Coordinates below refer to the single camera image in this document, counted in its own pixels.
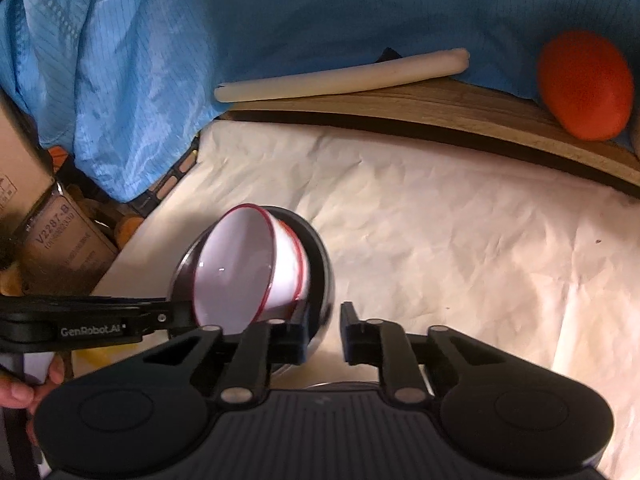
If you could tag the white red-rimmed enamel bowl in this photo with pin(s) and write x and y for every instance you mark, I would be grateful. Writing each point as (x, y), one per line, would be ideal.
(301, 260)
(235, 270)

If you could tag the large stainless steel bowl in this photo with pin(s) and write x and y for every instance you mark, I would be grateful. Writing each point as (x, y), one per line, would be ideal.
(322, 280)

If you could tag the person's left hand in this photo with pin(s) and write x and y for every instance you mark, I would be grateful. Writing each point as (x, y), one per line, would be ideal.
(20, 394)

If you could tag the white rolling pin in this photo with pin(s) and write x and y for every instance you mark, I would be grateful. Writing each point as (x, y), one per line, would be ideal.
(340, 77)

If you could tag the labelled cardboard box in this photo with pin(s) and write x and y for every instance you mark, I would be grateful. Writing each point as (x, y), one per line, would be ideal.
(65, 240)

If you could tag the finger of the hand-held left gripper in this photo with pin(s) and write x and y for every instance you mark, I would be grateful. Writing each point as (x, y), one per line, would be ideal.
(165, 316)

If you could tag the orange-red round fruit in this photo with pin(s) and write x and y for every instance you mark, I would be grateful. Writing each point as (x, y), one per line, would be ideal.
(585, 85)

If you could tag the white table cloth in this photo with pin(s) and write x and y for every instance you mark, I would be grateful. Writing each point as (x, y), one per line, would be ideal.
(450, 240)

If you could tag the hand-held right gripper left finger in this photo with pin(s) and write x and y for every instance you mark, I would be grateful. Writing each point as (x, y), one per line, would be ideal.
(300, 340)

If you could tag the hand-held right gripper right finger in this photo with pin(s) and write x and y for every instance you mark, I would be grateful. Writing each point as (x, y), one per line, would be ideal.
(349, 335)

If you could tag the orange rounded object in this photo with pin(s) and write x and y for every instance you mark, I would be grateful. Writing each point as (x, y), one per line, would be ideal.
(129, 229)

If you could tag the wooden board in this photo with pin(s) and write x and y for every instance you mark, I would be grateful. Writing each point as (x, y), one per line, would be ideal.
(475, 105)

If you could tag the brown cardboard box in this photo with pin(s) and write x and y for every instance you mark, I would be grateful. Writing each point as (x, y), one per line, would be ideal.
(20, 160)

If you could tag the yellow object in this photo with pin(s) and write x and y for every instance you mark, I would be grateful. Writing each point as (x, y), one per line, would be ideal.
(97, 358)

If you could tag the stainless steel plate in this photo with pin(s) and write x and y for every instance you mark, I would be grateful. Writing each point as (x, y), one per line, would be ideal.
(342, 385)

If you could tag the black plastic crate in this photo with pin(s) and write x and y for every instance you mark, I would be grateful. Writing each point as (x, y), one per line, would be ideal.
(167, 180)

